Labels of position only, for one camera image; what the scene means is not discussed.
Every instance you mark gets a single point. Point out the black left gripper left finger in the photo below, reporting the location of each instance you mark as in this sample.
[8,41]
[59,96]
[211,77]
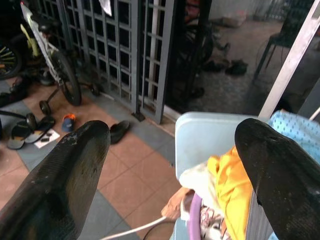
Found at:
[57,185]

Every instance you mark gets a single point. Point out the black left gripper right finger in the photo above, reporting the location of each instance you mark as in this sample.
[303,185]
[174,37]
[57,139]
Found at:
[282,175]

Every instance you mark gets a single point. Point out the light blue dotted cloth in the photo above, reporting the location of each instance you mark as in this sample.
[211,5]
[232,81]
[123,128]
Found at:
[295,130]

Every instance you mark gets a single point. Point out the white paper sheet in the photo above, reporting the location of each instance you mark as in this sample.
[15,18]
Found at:
[47,138]

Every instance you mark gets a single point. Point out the yellow garment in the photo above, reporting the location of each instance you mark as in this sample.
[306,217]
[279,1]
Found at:
[233,185]

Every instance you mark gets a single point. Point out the black flip-flop sandal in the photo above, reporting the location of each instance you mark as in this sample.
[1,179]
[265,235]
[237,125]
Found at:
[18,136]
[41,128]

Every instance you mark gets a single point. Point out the blue and orange child shoe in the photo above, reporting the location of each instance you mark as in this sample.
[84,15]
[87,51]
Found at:
[68,122]

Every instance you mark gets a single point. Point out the black slip-on shoe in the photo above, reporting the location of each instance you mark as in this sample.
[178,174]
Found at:
[119,130]

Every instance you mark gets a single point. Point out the patterned pink white cloth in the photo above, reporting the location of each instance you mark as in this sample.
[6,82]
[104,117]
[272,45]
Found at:
[212,222]

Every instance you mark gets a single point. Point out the light blue plastic chair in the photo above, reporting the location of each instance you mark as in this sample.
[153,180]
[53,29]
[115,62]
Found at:
[202,140]

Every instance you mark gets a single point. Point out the purple laundry basket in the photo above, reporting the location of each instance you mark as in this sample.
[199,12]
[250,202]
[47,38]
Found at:
[194,217]

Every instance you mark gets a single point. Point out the brown cloth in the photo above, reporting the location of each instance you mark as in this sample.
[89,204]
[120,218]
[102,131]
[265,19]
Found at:
[175,202]

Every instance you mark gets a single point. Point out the dark shoes pair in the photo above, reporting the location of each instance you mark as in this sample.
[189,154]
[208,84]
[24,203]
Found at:
[236,67]

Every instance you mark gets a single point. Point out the silver metal pole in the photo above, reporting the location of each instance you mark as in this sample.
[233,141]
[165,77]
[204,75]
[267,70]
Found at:
[291,57]

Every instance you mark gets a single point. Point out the white children's bicycle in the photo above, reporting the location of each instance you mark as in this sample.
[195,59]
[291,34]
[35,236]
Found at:
[52,57]

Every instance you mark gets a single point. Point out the bicycle wheel with yellow spokes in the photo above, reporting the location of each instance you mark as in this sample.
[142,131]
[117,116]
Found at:
[7,61]

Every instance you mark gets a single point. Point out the dark metal chair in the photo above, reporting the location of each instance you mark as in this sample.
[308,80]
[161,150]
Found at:
[277,40]

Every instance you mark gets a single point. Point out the grey metal grille gate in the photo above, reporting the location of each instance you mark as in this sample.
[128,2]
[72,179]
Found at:
[120,50]

